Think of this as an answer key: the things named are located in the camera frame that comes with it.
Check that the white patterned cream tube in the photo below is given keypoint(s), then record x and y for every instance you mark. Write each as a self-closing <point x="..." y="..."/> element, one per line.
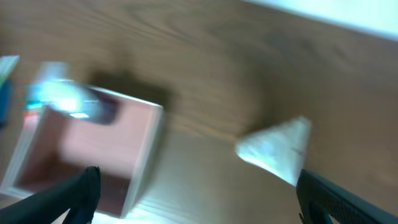
<point x="280" y="149"/>

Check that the blue disposable razor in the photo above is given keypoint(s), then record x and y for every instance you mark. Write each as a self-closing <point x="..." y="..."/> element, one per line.
<point x="6" y="95"/>

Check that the clear pump soap bottle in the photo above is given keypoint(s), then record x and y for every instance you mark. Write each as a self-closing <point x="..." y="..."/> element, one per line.
<point x="53" y="88"/>

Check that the green red toothpaste tube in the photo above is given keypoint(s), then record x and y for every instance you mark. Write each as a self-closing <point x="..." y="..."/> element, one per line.
<point x="32" y="110"/>

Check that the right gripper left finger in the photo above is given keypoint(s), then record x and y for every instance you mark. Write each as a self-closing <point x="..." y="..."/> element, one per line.
<point x="78" y="196"/>

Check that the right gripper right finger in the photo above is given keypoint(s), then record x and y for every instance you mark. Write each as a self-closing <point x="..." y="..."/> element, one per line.
<point x="322" y="201"/>

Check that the white open cardboard box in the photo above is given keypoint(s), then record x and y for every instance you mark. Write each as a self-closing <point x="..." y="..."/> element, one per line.
<point x="54" y="147"/>

